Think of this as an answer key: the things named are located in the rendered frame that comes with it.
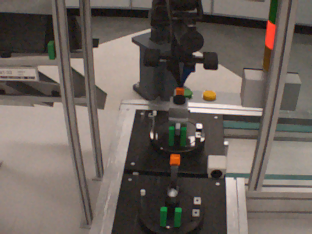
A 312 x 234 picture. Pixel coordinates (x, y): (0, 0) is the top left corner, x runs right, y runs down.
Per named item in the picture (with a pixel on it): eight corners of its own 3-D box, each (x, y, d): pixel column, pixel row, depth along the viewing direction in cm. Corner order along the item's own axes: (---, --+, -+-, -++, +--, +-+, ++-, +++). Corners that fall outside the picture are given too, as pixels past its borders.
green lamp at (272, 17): (265, 16, 76) (269, -8, 73) (290, 17, 75) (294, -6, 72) (270, 26, 72) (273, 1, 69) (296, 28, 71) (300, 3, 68)
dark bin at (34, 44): (52, 44, 104) (55, 16, 103) (98, 47, 101) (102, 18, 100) (-9, 48, 77) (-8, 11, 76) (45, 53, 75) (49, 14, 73)
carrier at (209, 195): (122, 179, 99) (119, 138, 91) (225, 184, 97) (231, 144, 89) (107, 260, 79) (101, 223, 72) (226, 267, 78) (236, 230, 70)
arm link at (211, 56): (220, 42, 99) (218, 31, 104) (142, 38, 101) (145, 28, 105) (217, 71, 104) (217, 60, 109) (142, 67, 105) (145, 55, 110)
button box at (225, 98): (173, 105, 132) (174, 88, 128) (240, 108, 130) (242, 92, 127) (172, 118, 126) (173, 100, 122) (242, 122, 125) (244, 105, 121)
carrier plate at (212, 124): (135, 115, 119) (135, 108, 118) (222, 119, 117) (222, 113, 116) (124, 175, 100) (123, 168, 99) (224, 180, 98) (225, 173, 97)
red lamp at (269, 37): (263, 38, 79) (265, 16, 76) (287, 41, 78) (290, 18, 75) (267, 50, 75) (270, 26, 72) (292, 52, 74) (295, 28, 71)
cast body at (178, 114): (170, 113, 107) (170, 89, 103) (187, 114, 107) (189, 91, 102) (167, 134, 100) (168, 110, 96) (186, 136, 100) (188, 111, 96)
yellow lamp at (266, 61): (260, 60, 82) (263, 39, 79) (283, 62, 81) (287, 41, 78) (264, 72, 78) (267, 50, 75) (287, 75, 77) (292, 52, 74)
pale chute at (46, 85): (61, 103, 117) (65, 88, 118) (104, 109, 115) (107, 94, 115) (16, 79, 90) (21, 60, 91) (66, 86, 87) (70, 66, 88)
